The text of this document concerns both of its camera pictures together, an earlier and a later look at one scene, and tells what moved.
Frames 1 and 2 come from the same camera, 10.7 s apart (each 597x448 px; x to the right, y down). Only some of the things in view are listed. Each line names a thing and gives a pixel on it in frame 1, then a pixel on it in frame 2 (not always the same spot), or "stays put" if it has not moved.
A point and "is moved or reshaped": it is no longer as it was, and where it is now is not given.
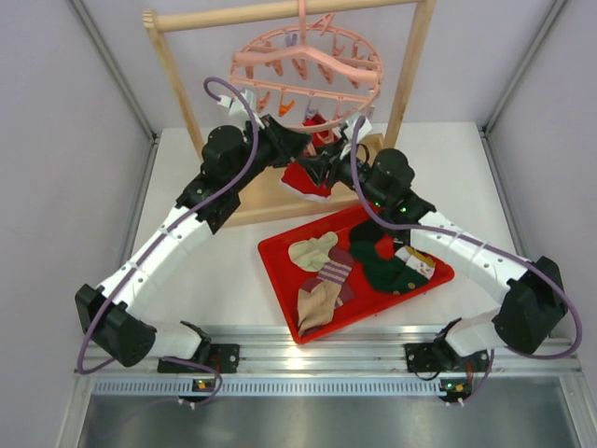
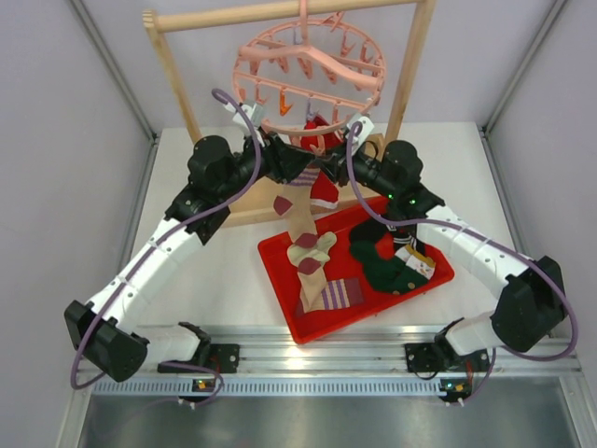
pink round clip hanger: (308, 77) is moved or reshaped
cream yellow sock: (313, 253) stays put
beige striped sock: (317, 307) -> (318, 294)
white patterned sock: (415, 259) stays put
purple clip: (310, 112) stays put
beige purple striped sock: (336, 270) -> (295, 204)
